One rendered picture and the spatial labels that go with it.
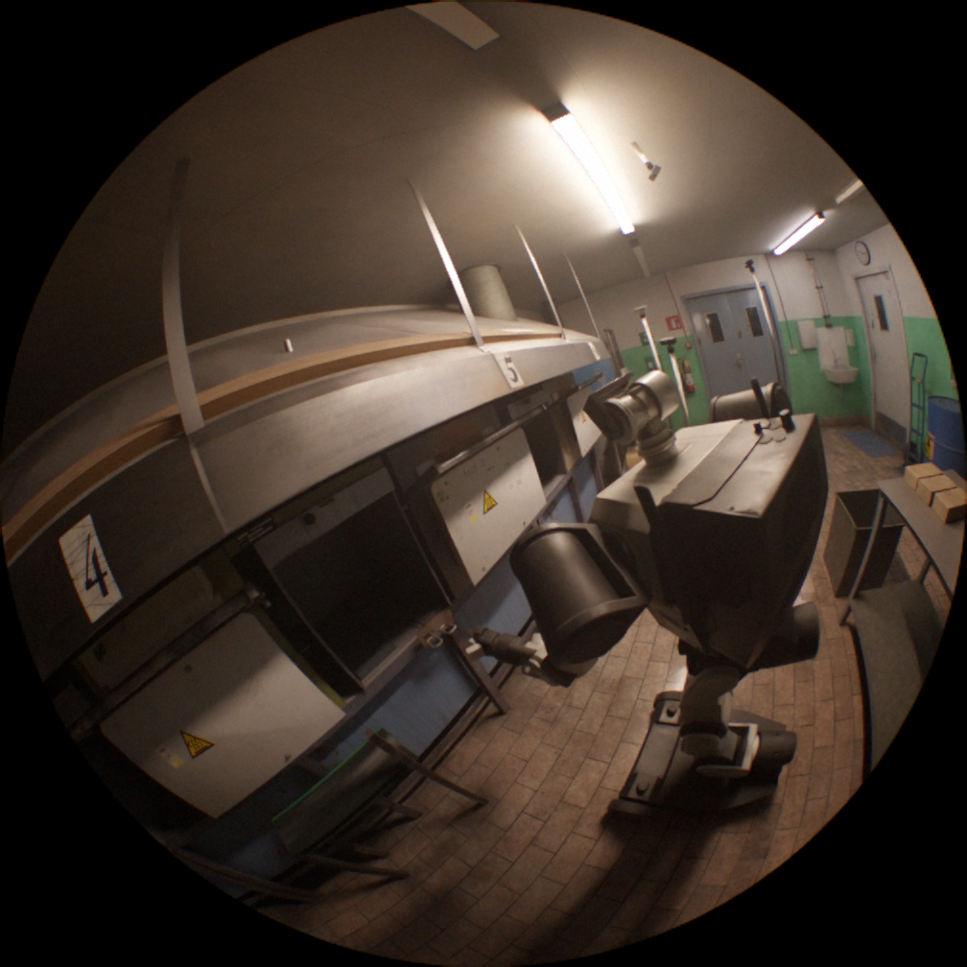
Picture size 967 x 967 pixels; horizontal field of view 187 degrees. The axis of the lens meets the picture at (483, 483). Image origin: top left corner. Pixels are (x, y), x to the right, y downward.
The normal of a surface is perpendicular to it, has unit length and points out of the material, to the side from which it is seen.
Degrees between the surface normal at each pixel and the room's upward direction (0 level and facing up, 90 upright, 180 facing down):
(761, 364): 90
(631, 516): 52
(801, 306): 90
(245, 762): 90
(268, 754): 90
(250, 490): 80
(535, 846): 0
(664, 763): 0
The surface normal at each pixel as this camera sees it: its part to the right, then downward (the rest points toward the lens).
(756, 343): -0.56, 0.44
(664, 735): -0.34, -0.90
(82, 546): 0.69, -0.24
